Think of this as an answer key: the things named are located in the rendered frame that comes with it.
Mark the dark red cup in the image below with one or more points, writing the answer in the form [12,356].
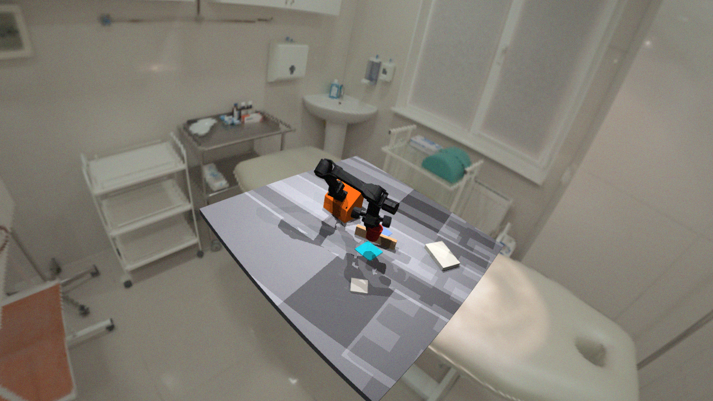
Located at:
[374,233]

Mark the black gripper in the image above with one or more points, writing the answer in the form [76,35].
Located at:
[356,212]

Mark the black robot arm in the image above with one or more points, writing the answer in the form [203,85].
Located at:
[374,194]

